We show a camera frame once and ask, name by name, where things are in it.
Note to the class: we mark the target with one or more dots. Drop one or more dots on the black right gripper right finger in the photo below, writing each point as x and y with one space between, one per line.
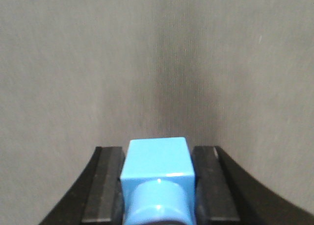
226 194

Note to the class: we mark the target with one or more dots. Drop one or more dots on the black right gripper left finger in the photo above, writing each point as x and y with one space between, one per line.
95 198

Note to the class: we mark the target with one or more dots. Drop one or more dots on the light blue toy block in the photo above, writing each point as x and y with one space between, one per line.
158 182

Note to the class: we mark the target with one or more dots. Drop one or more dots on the dark grey conveyor belt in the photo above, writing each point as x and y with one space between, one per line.
76 74

